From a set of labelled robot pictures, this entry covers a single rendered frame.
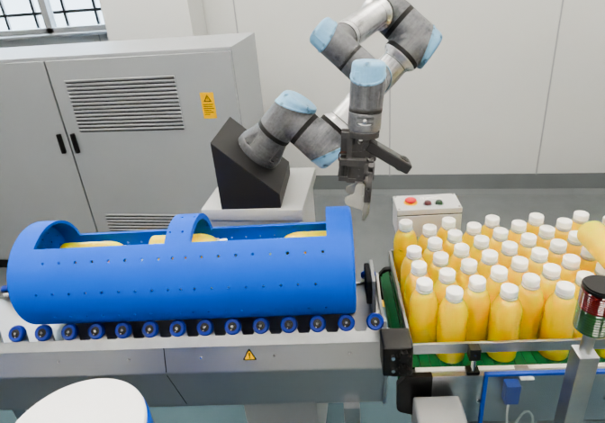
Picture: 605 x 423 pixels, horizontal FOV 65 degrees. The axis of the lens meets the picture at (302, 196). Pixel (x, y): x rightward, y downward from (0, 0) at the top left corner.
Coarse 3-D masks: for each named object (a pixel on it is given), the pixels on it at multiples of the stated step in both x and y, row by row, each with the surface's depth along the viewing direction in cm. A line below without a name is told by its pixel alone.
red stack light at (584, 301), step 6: (582, 288) 86; (582, 294) 85; (588, 294) 84; (582, 300) 86; (588, 300) 84; (594, 300) 83; (600, 300) 83; (582, 306) 86; (588, 306) 85; (594, 306) 84; (600, 306) 83; (588, 312) 85; (594, 312) 84; (600, 312) 84
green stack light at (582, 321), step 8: (576, 304) 88; (576, 312) 88; (584, 312) 86; (576, 320) 88; (584, 320) 86; (592, 320) 85; (600, 320) 84; (576, 328) 88; (584, 328) 87; (592, 328) 86; (600, 328) 85; (592, 336) 86; (600, 336) 86
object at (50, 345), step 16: (0, 336) 132; (144, 336) 129; (160, 336) 129; (208, 336) 127; (224, 336) 127; (240, 336) 127; (256, 336) 126; (272, 336) 126; (288, 336) 126; (304, 336) 125; (320, 336) 125; (336, 336) 125; (352, 336) 124; (368, 336) 124; (0, 352) 131; (16, 352) 130; (32, 352) 130
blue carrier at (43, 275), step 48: (48, 240) 136; (96, 240) 144; (144, 240) 143; (240, 240) 117; (288, 240) 116; (336, 240) 115; (48, 288) 118; (96, 288) 118; (144, 288) 117; (192, 288) 116; (240, 288) 115; (288, 288) 115; (336, 288) 114
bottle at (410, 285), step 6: (408, 276) 123; (414, 276) 121; (420, 276) 120; (426, 276) 121; (408, 282) 122; (414, 282) 120; (408, 288) 122; (414, 288) 121; (408, 294) 123; (408, 300) 124; (408, 306) 124; (408, 312) 125; (408, 318) 126
